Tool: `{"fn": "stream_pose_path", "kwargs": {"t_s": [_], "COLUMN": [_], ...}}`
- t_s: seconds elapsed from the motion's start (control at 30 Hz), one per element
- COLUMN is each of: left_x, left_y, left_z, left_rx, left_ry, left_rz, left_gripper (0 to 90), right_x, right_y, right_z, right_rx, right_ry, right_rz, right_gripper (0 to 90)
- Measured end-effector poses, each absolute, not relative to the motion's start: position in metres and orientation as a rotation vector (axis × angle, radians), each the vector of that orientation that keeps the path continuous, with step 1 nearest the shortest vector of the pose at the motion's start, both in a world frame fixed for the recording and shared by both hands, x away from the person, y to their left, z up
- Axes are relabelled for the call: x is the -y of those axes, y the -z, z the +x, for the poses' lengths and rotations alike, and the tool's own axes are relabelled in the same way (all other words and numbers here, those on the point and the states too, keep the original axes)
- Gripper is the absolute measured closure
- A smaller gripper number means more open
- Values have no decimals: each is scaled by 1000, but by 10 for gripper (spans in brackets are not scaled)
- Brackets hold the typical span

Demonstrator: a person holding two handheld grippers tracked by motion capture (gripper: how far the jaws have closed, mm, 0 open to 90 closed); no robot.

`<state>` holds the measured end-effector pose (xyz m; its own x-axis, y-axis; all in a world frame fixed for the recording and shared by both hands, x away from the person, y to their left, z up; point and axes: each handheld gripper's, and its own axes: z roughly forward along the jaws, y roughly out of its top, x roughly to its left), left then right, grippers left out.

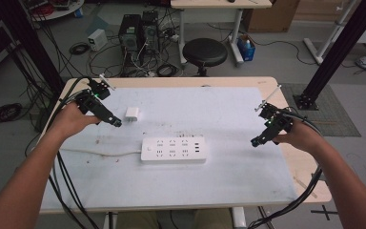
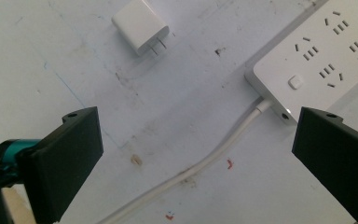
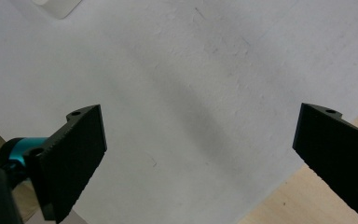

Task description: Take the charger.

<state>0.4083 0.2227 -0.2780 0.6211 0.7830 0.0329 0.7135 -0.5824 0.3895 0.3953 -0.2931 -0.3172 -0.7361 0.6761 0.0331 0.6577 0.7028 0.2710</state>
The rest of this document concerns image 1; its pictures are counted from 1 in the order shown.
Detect white power strip cable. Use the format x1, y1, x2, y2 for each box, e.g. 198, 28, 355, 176
60, 147, 143, 157

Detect round white table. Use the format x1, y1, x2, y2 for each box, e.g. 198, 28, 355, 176
21, 0, 86, 22

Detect white power supply box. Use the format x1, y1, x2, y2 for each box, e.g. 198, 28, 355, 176
87, 28, 109, 52

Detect coiled black cable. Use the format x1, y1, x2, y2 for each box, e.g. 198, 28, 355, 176
69, 41, 91, 56
0, 102, 24, 125
155, 63, 179, 78

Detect white table mat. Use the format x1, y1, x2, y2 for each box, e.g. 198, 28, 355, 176
40, 86, 298, 213

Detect white charger adapter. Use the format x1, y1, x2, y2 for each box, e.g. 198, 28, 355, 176
125, 106, 140, 123

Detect white-legged wooden desk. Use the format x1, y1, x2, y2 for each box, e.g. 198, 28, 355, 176
170, 0, 274, 67

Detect white metal stand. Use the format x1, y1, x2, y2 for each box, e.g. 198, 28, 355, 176
302, 0, 357, 66

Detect hand-held gripper cables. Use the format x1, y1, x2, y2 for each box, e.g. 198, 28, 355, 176
24, 75, 101, 229
247, 108, 327, 229

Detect black metal frame post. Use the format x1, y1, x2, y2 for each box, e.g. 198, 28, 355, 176
293, 0, 366, 112
0, 0, 67, 96

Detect white power strip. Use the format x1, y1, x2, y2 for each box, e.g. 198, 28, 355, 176
140, 135, 209, 165

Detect black round stool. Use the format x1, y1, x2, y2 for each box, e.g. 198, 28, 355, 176
182, 37, 229, 77

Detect black computer tower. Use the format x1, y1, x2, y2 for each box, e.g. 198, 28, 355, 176
141, 10, 160, 55
117, 13, 145, 69

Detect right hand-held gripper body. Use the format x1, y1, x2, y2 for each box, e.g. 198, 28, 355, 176
254, 84, 295, 146

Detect cardboard box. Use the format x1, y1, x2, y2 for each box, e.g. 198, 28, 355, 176
243, 0, 301, 33

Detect person's left hand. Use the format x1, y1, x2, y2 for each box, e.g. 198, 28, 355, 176
49, 101, 102, 141

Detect right hand-held gripper cables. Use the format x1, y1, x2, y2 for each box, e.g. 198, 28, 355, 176
247, 108, 327, 229

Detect dark floor mat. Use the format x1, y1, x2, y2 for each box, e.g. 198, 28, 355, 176
280, 82, 362, 138

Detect blue box with bottle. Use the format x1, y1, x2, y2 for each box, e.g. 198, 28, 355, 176
236, 33, 256, 62

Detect person's right hand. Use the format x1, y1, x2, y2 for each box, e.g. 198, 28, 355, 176
272, 119, 319, 155

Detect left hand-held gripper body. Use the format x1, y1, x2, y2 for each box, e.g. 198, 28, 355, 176
75, 73, 116, 126

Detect left hand-held gripper cables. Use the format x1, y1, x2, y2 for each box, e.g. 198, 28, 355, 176
24, 75, 101, 229

